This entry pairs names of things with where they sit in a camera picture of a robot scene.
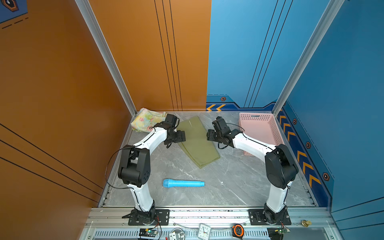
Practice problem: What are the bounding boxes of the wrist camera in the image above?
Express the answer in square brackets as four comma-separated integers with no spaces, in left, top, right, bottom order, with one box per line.
[212,117,231,135]
[165,114,180,129]

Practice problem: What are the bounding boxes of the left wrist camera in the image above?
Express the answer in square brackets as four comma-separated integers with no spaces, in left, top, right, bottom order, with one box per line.
[165,114,180,129]

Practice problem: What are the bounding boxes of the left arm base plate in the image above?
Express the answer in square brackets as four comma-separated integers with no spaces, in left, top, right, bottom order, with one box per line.
[128,209,170,226]

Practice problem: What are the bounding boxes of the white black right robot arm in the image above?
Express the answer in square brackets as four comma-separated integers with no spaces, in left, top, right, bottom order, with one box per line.
[207,130,299,225]

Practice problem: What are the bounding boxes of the green circuit board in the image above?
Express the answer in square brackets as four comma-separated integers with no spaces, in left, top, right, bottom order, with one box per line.
[138,228,159,240]

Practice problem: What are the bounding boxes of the aluminium corner post left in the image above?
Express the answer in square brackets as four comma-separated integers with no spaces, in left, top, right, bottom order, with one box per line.
[75,0,137,117]

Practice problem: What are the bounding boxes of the aluminium front rail frame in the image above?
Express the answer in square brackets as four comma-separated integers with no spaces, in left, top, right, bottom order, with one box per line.
[79,206,343,240]

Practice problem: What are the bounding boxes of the small white clock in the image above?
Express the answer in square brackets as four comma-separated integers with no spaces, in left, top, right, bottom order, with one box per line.
[197,224,212,240]

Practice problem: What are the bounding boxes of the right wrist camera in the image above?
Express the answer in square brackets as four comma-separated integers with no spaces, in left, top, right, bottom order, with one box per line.
[212,117,231,135]

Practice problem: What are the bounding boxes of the aluminium corner post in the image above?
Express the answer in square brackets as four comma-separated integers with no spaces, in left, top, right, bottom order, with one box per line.
[272,0,345,117]
[75,0,137,117]

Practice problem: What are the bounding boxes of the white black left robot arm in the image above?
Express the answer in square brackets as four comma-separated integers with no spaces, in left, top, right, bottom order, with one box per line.
[115,127,186,225]

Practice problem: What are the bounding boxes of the brass round knob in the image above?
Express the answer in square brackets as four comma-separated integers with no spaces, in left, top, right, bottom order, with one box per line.
[302,220,312,228]

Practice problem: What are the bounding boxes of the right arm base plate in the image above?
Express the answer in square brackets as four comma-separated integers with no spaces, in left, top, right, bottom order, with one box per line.
[248,208,292,226]

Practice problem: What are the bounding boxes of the pastel floral skirt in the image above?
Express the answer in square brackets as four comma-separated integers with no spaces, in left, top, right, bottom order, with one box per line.
[131,108,167,133]

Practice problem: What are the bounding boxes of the right circuit board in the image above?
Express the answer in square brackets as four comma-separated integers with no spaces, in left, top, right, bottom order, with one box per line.
[267,228,291,240]

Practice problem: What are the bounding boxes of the blue toy microphone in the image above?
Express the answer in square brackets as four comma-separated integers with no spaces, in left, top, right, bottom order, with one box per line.
[163,179,205,188]

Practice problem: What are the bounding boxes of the white power plug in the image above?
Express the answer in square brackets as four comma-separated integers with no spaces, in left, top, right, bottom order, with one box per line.
[168,228,186,240]

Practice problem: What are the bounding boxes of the orange black tape measure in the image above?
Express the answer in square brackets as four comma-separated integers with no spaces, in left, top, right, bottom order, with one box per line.
[232,224,245,240]

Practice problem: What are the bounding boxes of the olive green ruffled skirt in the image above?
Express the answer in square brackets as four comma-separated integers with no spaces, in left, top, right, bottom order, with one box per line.
[177,116,220,169]

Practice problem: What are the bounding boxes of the pink perforated plastic basket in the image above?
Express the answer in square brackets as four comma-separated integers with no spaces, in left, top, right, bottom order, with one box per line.
[234,113,292,160]

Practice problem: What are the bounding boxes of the aluminium corner post right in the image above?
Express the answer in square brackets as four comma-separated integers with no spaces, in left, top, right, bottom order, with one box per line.
[272,0,345,117]

